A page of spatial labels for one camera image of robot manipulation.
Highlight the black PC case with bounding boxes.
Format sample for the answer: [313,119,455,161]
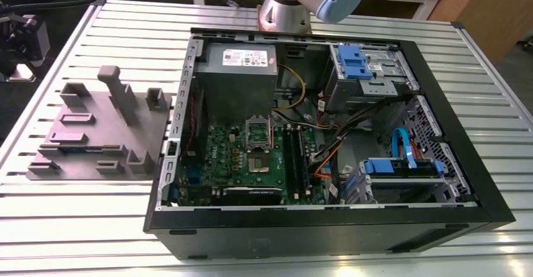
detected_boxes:
[143,26,517,261]

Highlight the metal drive cage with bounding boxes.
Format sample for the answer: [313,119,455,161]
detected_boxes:
[325,42,420,112]

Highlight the hard disk in blue carrier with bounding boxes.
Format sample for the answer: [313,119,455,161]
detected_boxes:
[358,157,447,181]

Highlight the blue SATA cable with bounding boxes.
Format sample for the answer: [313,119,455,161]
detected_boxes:
[390,127,417,169]

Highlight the black cable bundle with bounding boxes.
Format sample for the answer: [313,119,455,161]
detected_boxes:
[312,93,414,163]

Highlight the grey parts rack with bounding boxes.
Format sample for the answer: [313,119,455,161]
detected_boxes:
[26,66,174,182]

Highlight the CPU socket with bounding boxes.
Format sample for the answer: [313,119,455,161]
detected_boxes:
[248,153,277,174]

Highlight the grey power supply unit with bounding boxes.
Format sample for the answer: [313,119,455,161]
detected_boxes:
[195,42,280,122]

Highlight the green motherboard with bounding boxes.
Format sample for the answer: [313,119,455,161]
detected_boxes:
[178,120,330,206]

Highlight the green RAM stick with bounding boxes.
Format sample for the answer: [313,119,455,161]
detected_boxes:
[58,145,106,153]

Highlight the black graphics card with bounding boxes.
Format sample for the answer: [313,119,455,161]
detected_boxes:
[211,185,284,206]

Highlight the blue plastic drive latch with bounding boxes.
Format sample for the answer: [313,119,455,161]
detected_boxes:
[344,64,374,80]
[337,45,366,67]

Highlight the orange wires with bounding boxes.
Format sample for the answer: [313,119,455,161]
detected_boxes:
[312,160,336,182]

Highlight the wooden cabinet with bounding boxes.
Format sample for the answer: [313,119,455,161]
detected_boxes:
[428,0,533,67]

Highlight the black RAM slot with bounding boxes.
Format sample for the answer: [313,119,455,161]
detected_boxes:
[285,126,298,198]
[289,126,302,198]
[294,126,309,198]

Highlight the white black wire bundle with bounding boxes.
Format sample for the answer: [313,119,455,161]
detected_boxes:
[273,107,338,131]

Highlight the metal socket cover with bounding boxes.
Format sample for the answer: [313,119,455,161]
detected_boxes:
[245,117,273,152]

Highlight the metal disk bay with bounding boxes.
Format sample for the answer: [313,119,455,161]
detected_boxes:
[341,157,476,208]

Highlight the yellow wire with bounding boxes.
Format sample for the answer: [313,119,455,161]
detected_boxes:
[273,64,308,112]

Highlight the multicolour power wires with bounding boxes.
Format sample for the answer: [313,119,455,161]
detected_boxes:
[316,111,337,130]

